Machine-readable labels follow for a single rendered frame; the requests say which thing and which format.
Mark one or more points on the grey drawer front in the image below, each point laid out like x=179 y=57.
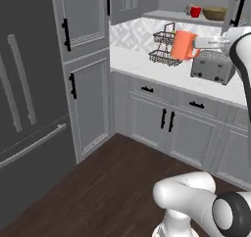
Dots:
x=163 y=92
x=243 y=118
x=212 y=107

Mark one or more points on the short grey tall-cabinet door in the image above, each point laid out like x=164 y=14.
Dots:
x=85 y=15

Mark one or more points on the dark grey fridge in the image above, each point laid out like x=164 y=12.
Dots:
x=39 y=84

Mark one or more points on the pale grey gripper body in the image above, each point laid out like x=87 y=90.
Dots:
x=209 y=42

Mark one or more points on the silver toaster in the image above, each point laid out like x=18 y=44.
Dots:
x=210 y=67

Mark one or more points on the grey wall cabinet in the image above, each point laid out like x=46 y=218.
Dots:
x=134 y=2

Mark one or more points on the grey base cabinet door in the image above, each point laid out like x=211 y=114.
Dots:
x=235 y=156
x=192 y=138
x=145 y=120

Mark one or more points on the grey wall shelf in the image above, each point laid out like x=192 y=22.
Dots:
x=176 y=17

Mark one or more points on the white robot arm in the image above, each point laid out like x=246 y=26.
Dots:
x=186 y=198

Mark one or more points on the grey wall cabinet door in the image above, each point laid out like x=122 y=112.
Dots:
x=232 y=2

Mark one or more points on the long grey tall-cabinet door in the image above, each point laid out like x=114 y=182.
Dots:
x=91 y=107

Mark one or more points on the olive brown bowl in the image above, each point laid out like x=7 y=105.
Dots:
x=214 y=14

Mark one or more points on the red mug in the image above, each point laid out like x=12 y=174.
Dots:
x=195 y=11

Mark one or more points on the orange mug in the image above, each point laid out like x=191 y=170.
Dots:
x=183 y=45

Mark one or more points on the grey mug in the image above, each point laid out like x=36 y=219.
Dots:
x=188 y=9

